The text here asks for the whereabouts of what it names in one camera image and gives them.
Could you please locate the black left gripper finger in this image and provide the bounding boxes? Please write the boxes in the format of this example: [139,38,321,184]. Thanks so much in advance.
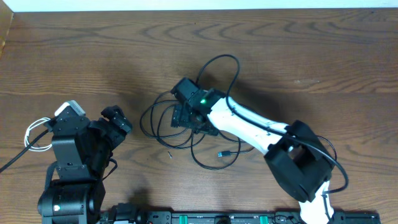
[113,105,132,133]
[101,107,115,120]

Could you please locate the white USB cable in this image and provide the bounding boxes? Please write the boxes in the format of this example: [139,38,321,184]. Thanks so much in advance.
[24,117,53,152]

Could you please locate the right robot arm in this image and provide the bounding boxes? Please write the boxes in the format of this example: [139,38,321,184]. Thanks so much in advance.
[171,88,337,223]

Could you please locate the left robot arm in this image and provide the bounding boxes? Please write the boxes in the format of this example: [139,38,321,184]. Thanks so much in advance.
[37,101,132,223]

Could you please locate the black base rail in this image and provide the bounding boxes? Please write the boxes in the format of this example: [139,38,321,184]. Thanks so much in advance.
[99,202,382,224]

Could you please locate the left camera black cable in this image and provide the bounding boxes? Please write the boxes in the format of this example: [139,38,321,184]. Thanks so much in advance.
[0,129,50,174]

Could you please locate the camera black cable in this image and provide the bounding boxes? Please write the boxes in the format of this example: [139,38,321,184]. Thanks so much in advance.
[0,129,50,174]
[195,54,349,222]

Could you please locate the right camera black cable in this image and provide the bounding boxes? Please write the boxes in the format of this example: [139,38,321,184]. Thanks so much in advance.
[195,54,349,222]

